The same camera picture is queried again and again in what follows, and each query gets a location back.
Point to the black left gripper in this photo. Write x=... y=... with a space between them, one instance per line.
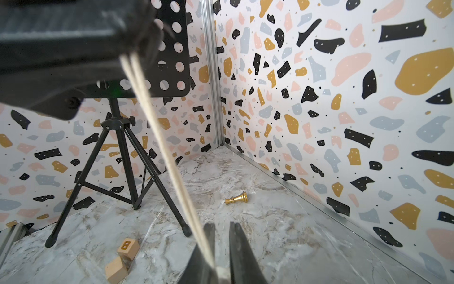
x=52 y=50

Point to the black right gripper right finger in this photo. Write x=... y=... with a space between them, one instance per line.
x=244 y=268

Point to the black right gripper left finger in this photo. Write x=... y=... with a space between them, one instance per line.
x=198 y=271

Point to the wooden number cube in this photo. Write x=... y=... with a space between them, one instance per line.
x=128 y=249

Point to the gold chess piece far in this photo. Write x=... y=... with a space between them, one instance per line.
x=243 y=197

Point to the black perforated music stand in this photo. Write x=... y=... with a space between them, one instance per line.
x=122 y=126

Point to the aluminium corner post left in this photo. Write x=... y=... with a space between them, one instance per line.
x=209 y=27

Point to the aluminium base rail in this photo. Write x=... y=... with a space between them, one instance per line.
x=9 y=236

